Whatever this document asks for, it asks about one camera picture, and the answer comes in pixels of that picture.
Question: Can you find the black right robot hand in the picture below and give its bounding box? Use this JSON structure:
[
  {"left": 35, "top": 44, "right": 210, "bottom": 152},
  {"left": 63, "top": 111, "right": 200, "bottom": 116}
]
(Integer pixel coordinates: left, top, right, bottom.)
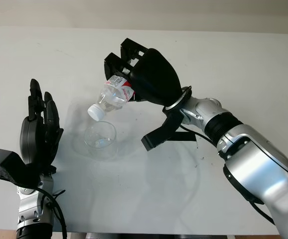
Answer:
[{"left": 103, "top": 37, "right": 184, "bottom": 107}]

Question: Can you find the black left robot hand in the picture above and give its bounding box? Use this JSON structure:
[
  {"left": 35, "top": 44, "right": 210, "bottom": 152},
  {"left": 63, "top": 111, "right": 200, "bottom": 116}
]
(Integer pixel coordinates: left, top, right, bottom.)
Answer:
[{"left": 19, "top": 78, "right": 64, "bottom": 185}]

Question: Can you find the clear plastic water bottle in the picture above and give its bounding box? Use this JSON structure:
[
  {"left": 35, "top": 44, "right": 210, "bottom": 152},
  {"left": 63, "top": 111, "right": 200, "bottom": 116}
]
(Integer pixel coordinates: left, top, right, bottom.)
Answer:
[{"left": 87, "top": 75, "right": 136, "bottom": 122}]

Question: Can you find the clear glass cup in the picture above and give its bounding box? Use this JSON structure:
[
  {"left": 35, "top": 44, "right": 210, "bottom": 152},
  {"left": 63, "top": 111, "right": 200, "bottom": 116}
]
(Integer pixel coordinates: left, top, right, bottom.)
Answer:
[{"left": 84, "top": 120, "right": 118, "bottom": 162}]

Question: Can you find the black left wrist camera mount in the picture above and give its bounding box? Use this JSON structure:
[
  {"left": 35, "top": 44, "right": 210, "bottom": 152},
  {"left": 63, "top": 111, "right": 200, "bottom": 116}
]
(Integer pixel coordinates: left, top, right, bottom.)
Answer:
[{"left": 0, "top": 148, "right": 44, "bottom": 188}]

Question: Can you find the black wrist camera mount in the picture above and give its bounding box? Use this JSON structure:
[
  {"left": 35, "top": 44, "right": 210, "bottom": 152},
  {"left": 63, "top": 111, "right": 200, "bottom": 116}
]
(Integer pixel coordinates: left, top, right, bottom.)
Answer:
[
  {"left": 0, "top": 148, "right": 44, "bottom": 188},
  {"left": 141, "top": 106, "right": 197, "bottom": 152}
]

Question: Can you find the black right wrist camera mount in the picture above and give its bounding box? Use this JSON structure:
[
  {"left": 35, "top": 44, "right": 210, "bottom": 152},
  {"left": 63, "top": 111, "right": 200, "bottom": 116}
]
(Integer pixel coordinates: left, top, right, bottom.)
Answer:
[{"left": 141, "top": 106, "right": 197, "bottom": 152}]

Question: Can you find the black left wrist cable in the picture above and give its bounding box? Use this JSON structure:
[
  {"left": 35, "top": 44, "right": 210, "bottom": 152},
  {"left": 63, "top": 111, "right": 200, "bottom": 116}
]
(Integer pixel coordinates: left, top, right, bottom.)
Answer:
[{"left": 38, "top": 186, "right": 68, "bottom": 239}]

